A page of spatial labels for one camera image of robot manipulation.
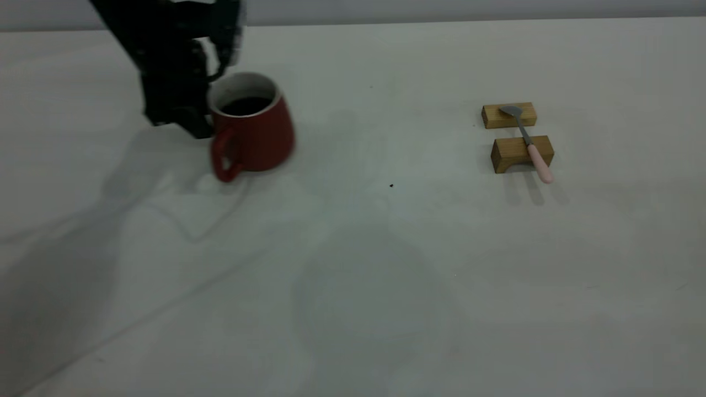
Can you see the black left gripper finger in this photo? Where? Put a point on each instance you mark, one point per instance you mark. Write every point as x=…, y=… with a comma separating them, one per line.
x=199, y=125

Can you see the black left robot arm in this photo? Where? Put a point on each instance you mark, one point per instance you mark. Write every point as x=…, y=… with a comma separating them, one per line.
x=149, y=27

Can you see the dark coffee liquid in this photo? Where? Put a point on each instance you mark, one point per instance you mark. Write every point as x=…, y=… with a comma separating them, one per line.
x=245, y=106

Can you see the red ceramic cup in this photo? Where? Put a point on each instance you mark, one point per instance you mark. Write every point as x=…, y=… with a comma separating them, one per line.
x=265, y=138

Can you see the flat rectangular wooden block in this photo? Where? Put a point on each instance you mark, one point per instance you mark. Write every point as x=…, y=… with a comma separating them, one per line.
x=493, y=117

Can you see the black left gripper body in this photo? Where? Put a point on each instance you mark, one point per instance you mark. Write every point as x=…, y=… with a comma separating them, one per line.
x=171, y=94

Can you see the arched wooden block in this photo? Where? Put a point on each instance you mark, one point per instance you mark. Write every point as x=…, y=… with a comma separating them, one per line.
x=510, y=151

